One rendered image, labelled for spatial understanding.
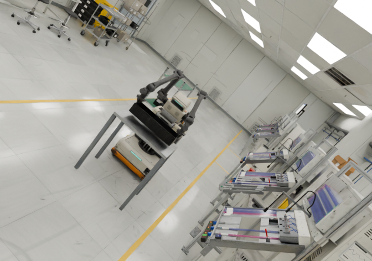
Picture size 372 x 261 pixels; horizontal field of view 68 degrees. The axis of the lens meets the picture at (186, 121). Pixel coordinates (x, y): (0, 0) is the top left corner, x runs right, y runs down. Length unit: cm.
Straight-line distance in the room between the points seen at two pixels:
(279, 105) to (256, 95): 104
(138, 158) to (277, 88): 946
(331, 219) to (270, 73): 1045
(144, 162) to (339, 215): 227
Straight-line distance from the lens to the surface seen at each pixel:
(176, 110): 341
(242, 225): 396
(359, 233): 239
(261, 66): 1245
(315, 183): 375
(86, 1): 895
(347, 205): 229
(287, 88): 1239
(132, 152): 364
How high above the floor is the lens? 189
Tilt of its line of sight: 15 degrees down
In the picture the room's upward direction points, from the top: 40 degrees clockwise
